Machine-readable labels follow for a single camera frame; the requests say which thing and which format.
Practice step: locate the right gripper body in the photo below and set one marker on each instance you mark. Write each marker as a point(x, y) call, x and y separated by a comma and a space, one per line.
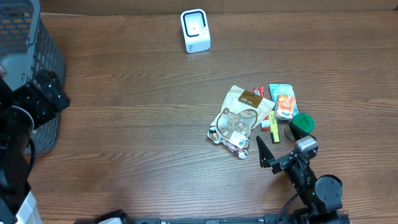
point(281, 162)

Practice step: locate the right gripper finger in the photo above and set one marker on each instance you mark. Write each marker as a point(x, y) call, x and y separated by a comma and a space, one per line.
point(265, 155)
point(296, 132)

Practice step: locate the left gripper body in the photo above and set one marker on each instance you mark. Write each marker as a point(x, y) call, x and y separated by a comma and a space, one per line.
point(40, 108)

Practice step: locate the green lid jar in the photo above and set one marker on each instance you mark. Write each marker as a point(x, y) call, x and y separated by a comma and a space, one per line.
point(299, 119)

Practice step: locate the yellow black item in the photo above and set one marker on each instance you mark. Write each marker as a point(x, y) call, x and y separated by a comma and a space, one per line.
point(274, 128)

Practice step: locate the teal snack packet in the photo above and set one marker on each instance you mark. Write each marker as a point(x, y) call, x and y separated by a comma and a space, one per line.
point(277, 89)

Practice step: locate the brown snack pouch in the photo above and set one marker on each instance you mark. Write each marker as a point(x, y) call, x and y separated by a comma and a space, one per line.
point(240, 113)

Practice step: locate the red item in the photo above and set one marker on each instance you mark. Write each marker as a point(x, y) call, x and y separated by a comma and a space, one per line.
point(265, 123)

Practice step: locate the orange snack packet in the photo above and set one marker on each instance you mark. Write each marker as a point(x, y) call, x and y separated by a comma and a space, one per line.
point(285, 107)

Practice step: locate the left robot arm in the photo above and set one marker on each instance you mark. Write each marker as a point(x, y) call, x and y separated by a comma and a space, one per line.
point(23, 110)

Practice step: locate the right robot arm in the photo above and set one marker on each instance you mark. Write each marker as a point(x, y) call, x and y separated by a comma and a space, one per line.
point(317, 199)

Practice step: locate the white barcode scanner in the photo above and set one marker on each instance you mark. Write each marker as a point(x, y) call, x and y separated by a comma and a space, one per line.
point(196, 32)

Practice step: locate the grey plastic mesh basket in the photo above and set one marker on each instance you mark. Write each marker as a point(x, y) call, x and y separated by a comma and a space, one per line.
point(28, 52)

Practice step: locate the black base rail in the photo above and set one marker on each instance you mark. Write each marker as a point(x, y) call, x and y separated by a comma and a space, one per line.
point(120, 216)

